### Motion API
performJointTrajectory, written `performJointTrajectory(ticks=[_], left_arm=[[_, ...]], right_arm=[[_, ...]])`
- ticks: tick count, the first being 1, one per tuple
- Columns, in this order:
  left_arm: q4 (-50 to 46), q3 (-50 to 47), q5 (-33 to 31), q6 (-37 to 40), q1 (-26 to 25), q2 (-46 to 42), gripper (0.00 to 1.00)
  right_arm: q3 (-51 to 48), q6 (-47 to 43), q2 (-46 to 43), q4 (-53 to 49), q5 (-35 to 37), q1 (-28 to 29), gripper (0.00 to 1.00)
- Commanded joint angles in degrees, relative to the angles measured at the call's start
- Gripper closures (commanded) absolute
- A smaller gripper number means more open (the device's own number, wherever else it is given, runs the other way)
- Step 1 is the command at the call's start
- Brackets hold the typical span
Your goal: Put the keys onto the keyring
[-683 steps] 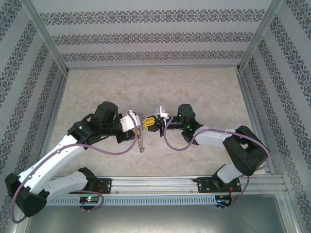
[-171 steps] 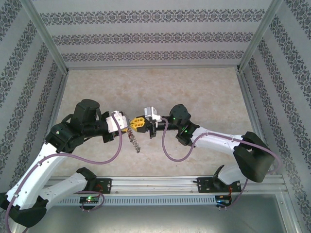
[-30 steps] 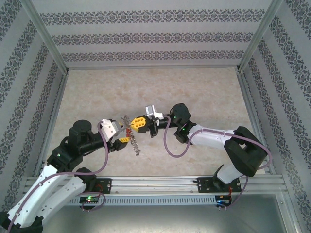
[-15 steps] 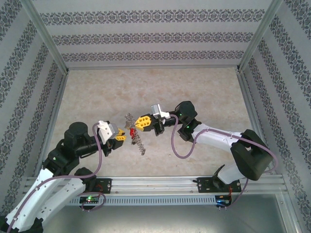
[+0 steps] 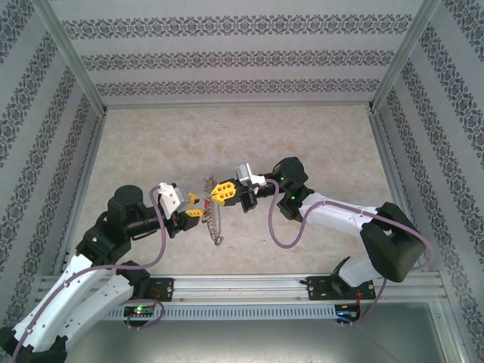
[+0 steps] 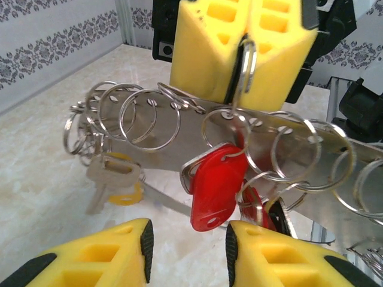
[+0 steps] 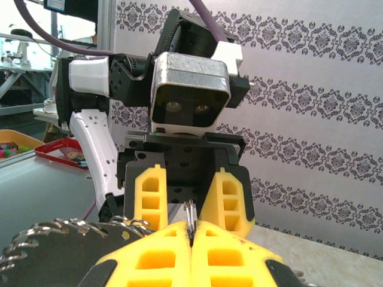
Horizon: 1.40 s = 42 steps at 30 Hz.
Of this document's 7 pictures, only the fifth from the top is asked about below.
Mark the aluminium frame post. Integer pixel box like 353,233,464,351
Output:
32,0,109,114
427,298,479,363
368,0,442,114

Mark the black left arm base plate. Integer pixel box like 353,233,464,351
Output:
145,277,175,303

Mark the aluminium back rail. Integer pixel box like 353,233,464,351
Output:
105,101,374,110

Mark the aluminium front frame post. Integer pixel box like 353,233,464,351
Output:
427,298,479,363

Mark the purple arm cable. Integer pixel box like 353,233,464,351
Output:
9,185,167,363
267,179,436,326

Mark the aluminium mounting rail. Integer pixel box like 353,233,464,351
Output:
36,274,444,303

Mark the grey metal sheet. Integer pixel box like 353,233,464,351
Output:
56,302,461,363

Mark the aluminium side rail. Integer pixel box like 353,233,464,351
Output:
52,111,107,276
368,109,432,273

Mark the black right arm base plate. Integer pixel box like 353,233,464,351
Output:
308,275,376,302

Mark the metal keyring with chain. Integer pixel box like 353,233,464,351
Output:
201,174,225,247

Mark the right controller board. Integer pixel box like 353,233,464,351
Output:
335,303,361,323

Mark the slotted grey cable duct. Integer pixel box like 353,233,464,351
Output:
101,304,338,321

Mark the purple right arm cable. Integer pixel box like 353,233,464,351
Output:
267,179,436,326

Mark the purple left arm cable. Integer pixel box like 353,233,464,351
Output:
9,185,167,363

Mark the controller board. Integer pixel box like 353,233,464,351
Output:
123,305,157,318
335,303,361,323

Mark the left controller board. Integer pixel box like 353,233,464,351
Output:
123,305,157,318

